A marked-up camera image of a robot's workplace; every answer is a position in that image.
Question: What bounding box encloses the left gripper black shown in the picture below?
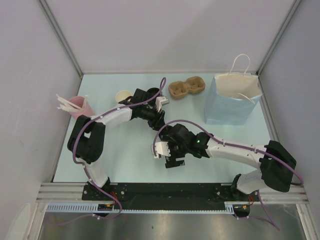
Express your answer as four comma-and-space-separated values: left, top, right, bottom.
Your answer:
139, 104, 167, 133

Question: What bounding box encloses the pink cup holder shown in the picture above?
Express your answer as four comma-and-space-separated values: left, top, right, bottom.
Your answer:
68, 96, 95, 120

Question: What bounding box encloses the light blue paper bag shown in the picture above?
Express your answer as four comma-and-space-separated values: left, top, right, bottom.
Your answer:
204, 68, 263, 126

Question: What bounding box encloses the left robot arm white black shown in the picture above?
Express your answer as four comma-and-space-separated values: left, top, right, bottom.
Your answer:
67, 87, 169, 200

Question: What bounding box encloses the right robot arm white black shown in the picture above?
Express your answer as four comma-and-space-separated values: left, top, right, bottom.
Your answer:
151, 124, 297, 201

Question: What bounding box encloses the stack of black lids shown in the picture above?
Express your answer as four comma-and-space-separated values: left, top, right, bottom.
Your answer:
147, 87, 162, 98

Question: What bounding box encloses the brown cup carrier stack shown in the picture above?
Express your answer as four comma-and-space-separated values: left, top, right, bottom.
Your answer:
168, 76, 206, 100

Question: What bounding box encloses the stack of brown paper cups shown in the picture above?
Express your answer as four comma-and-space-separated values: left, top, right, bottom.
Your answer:
115, 90, 133, 103

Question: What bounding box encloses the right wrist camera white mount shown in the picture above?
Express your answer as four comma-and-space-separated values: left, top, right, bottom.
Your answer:
151, 141, 171, 159

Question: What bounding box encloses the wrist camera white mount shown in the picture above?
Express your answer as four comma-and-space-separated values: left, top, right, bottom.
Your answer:
155, 96, 170, 113
151, 141, 171, 159

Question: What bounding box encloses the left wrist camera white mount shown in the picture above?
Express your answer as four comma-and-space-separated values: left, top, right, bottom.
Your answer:
155, 96, 170, 113

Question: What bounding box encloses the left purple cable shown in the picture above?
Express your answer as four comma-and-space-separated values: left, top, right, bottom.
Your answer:
48, 76, 168, 226

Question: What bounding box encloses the purple cable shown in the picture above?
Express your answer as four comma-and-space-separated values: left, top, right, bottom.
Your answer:
48, 76, 168, 226
153, 119, 305, 232

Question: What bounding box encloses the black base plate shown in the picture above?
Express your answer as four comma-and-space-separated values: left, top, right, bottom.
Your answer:
82, 181, 261, 211

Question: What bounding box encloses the grey slotted cable duct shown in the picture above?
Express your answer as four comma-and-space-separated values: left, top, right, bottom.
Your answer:
46, 201, 248, 214

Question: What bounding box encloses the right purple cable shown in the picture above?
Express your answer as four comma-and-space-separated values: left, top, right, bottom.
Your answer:
153, 119, 305, 232

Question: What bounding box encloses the aluminium frame rail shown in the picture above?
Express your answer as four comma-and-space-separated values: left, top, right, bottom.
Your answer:
36, 182, 85, 203

